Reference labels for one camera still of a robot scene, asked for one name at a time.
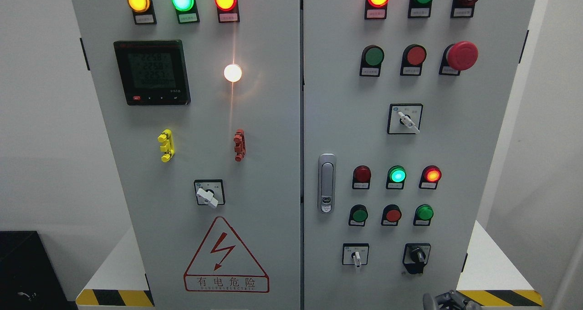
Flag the green push button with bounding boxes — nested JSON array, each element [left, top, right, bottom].
[[348, 204, 368, 227], [359, 45, 384, 77]]

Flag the green lit indicator middle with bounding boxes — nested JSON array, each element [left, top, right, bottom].
[[386, 165, 407, 190]]

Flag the red electrical hazard warning sticker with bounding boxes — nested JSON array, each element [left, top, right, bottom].
[[184, 216, 270, 293]]

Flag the right grey cabinet door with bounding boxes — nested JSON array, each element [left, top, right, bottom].
[[303, 0, 535, 310]]

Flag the red push button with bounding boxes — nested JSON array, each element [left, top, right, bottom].
[[381, 204, 402, 226], [400, 44, 427, 77]]

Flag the red push button upper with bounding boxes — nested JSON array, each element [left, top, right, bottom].
[[400, 44, 427, 77]]

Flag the white handle selector switch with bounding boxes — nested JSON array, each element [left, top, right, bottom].
[[193, 179, 225, 208], [387, 103, 423, 134]]

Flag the left grey cabinet door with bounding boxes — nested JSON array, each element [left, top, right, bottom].
[[72, 0, 301, 310]]

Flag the grey cabinet door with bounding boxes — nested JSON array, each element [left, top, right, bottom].
[[72, 0, 301, 310], [303, 0, 535, 310]]

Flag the red lit indicator top left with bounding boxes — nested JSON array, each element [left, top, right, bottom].
[[215, 0, 240, 22]]

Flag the black digital power meter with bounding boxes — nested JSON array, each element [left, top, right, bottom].
[[114, 40, 191, 106]]

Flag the yellow indicator light top left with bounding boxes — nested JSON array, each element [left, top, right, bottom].
[[127, 0, 157, 25]]

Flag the green push button upper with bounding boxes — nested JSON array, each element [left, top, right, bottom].
[[359, 45, 384, 77]]

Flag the small white selector switch lower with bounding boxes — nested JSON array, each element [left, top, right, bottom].
[[342, 243, 370, 268]]

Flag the green lit indicator top left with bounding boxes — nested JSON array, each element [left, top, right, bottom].
[[172, 0, 200, 24]]

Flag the red push button lower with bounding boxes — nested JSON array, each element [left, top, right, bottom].
[[381, 204, 402, 226]]

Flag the green indicator lower right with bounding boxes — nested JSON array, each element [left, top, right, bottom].
[[414, 204, 435, 226]]

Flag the red emergency stop mushroom button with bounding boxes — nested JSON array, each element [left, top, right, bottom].
[[439, 41, 479, 76]]

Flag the green indicator top right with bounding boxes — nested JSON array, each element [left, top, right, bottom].
[[408, 0, 433, 18]]

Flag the red indicator middle right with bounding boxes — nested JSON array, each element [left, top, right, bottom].
[[419, 165, 442, 190]]

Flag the white handle selector switch upper right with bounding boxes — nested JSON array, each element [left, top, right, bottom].
[[387, 103, 423, 134]]

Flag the white handle selector switch left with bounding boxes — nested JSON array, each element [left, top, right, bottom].
[[193, 179, 225, 208]]

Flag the red lit indicator top right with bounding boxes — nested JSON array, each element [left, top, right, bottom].
[[364, 0, 389, 20]]

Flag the red lit indicator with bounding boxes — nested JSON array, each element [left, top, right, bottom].
[[215, 0, 240, 22], [364, 0, 389, 20]]

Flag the black rotary knob switch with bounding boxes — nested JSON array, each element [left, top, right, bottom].
[[402, 243, 431, 274]]

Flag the dark red indicator middle left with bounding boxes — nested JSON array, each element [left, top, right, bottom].
[[352, 165, 372, 190]]

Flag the white lit indicator lamp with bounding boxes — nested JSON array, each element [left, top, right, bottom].
[[223, 63, 242, 83]]

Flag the green lit indicator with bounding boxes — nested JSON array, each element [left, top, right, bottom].
[[172, 0, 200, 24], [386, 165, 407, 190]]

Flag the white platform with hazard stripes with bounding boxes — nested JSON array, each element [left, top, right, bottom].
[[75, 223, 545, 310]]

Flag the green push button lower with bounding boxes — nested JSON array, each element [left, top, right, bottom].
[[348, 204, 368, 227]]

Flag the silver door lock handle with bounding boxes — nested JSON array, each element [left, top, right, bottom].
[[318, 153, 337, 214]]

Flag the black box bottom left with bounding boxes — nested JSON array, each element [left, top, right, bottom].
[[0, 231, 71, 310]]

